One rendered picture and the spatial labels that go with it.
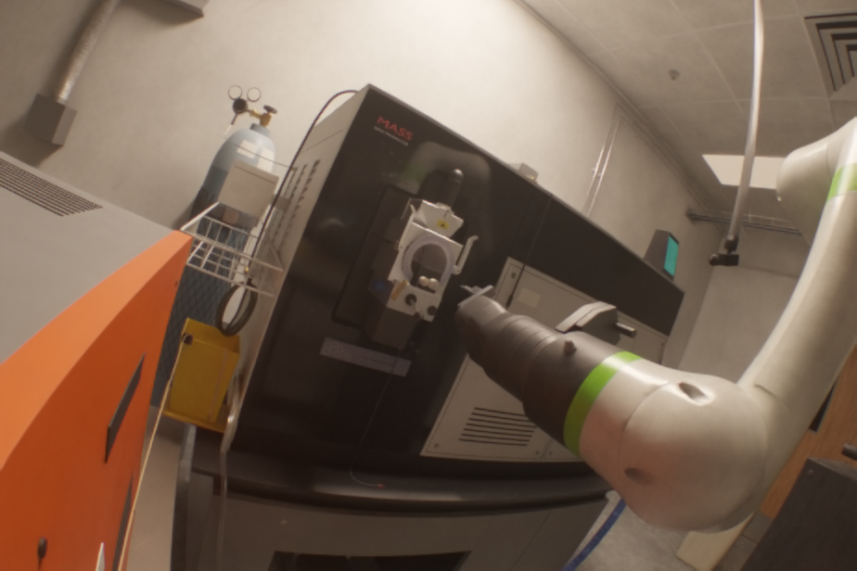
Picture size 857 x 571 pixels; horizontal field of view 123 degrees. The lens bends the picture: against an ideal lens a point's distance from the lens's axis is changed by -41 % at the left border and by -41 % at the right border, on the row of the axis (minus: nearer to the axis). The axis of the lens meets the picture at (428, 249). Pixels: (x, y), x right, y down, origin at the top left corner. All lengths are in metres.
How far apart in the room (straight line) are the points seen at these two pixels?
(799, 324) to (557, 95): 2.24
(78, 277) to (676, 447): 0.33
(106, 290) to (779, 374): 0.47
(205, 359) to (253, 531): 0.35
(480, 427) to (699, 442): 0.75
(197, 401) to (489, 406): 0.61
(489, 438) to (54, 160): 1.97
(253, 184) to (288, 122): 0.90
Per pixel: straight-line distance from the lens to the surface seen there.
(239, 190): 0.94
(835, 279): 0.44
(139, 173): 1.85
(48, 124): 1.91
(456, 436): 0.93
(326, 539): 0.90
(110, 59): 1.99
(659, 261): 1.40
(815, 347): 0.41
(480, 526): 1.09
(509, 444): 1.05
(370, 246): 0.69
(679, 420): 0.25
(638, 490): 0.27
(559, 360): 0.32
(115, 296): 0.21
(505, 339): 0.37
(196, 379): 0.76
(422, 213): 0.64
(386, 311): 0.64
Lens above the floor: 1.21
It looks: 1 degrees up
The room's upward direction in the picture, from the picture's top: 23 degrees clockwise
